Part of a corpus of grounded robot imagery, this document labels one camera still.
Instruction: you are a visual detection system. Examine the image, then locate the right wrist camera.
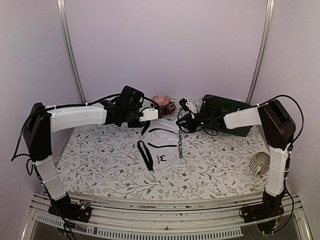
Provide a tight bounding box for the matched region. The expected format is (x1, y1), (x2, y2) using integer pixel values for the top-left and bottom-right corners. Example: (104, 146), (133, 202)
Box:
(179, 98), (198, 119)

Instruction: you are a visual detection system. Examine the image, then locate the white black-trimmed underwear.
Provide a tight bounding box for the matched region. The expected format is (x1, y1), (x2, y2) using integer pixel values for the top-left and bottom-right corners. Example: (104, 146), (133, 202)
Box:
(137, 118), (186, 171)

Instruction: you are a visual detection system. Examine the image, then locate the front aluminium rail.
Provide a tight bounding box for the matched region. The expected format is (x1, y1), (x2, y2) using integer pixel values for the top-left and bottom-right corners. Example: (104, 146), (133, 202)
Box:
(21, 191), (313, 240)

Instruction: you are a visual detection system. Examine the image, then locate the floral tablecloth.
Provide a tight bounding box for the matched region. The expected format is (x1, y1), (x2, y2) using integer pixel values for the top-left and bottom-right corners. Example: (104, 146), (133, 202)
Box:
(57, 124), (268, 201)

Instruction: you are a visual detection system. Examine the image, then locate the left aluminium frame post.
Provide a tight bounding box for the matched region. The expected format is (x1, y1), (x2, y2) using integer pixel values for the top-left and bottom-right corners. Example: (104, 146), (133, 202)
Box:
(56, 0), (87, 103)

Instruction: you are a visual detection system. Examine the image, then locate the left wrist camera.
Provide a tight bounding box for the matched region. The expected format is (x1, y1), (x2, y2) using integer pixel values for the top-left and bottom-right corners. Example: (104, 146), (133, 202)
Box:
(138, 107), (159, 122)

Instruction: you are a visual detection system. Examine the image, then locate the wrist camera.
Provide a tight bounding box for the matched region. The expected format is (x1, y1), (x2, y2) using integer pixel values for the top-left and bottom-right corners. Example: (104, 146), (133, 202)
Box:
(138, 107), (159, 122)
(179, 98), (198, 119)

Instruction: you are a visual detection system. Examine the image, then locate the striped glass mug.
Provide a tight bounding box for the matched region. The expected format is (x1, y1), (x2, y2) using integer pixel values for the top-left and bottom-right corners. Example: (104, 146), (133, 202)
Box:
(249, 152), (270, 177)

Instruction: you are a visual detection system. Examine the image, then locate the dark red saucer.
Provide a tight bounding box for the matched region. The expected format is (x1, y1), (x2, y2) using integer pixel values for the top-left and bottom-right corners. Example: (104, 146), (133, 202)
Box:
(157, 101), (176, 116)

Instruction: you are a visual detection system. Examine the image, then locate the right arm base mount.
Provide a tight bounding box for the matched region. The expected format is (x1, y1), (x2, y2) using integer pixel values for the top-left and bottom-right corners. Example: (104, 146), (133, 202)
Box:
(239, 191), (285, 223)

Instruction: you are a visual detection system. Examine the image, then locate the green divided organizer tray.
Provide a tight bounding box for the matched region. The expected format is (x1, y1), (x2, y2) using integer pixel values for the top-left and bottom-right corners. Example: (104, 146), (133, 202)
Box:
(214, 96), (252, 137)

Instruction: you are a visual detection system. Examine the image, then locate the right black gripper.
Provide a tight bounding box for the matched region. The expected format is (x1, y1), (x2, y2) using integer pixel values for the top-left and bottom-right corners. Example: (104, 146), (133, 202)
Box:
(177, 112), (214, 133)

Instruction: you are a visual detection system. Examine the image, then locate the red patterned bowl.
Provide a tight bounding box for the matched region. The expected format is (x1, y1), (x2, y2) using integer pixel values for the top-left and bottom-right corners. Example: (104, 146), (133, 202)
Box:
(152, 94), (171, 108)

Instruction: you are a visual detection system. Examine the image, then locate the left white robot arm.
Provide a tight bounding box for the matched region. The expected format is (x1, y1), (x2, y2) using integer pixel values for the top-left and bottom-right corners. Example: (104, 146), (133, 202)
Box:
(11, 85), (145, 217)

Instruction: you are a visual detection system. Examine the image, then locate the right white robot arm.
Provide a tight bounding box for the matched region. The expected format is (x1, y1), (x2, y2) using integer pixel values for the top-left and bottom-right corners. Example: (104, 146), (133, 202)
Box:
(176, 94), (301, 199)

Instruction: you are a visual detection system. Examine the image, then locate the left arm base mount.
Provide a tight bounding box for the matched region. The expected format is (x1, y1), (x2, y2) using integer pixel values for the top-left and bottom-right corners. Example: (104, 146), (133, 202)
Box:
(48, 194), (92, 223)

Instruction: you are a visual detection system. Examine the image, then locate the aluminium frame post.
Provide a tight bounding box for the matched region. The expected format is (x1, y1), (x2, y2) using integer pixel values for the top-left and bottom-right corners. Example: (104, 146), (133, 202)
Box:
(246, 0), (275, 104)
(56, 0), (87, 103)

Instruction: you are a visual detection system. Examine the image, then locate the right aluminium frame post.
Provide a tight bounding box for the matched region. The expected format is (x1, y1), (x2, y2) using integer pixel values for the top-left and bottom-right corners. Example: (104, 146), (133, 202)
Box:
(246, 0), (275, 104)

